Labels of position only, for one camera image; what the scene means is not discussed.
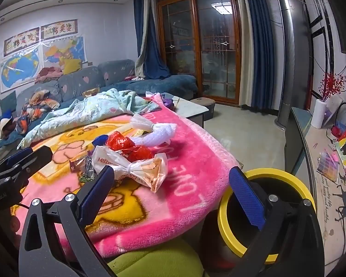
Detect red clothes pile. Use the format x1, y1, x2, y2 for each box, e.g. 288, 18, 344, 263
35, 66, 64, 84

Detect white orange plastic bag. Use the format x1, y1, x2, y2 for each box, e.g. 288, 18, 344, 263
92, 146, 168, 193

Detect red berry branches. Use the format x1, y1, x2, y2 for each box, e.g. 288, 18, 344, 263
317, 72, 346, 101

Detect grey white coffee table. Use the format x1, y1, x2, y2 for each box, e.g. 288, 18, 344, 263
170, 95, 209, 129

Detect wooden sliding glass door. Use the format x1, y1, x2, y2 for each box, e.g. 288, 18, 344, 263
154, 0, 244, 106

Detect blue grey heart sofa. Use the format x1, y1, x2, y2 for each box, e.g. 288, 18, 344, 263
0, 59, 198, 165

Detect light blue cartoon quilt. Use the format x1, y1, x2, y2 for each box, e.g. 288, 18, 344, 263
17, 88, 162, 149

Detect orange patterned cloth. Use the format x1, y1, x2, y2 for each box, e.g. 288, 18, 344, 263
17, 89, 62, 135

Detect small candy bar wrapper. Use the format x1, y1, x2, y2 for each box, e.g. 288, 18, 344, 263
79, 150, 100, 184

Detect world map poster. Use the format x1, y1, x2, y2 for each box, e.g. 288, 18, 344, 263
0, 48, 42, 94

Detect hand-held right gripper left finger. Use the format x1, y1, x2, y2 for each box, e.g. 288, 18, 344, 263
19, 166, 116, 277

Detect red foam net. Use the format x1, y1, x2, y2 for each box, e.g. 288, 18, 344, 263
105, 131, 155, 162

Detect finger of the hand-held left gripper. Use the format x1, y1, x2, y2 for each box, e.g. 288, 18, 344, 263
0, 147, 33, 177
6, 146, 53, 185

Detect white ribbed vase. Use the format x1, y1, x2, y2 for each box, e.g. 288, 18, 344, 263
311, 99, 327, 129

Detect country map poster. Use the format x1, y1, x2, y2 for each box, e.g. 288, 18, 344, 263
42, 35, 85, 75

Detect colourful bead tray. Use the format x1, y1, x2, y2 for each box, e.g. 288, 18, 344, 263
316, 148, 342, 184

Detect silver tower air conditioner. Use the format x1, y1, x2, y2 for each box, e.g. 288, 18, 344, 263
274, 0, 313, 132

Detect framed calligraphy picture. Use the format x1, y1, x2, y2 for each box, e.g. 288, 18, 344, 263
3, 27, 41, 57
40, 19, 79, 41

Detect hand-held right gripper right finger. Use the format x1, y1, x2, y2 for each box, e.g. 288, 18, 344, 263
229, 166, 332, 277

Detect pink printed blanket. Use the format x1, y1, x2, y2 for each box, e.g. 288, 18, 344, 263
10, 92, 243, 259

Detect long cabinet with printed cover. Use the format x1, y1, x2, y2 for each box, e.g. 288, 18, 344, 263
285, 107, 346, 277

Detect yellow rimmed black bin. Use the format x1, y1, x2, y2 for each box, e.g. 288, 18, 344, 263
200, 169, 318, 266

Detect blue curtain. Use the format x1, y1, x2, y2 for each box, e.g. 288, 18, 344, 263
133, 0, 173, 81
241, 0, 283, 111

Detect purple bag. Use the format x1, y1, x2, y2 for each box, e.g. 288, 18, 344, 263
161, 92, 175, 108

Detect person's green clothing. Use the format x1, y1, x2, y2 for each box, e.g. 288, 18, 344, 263
107, 237, 208, 277

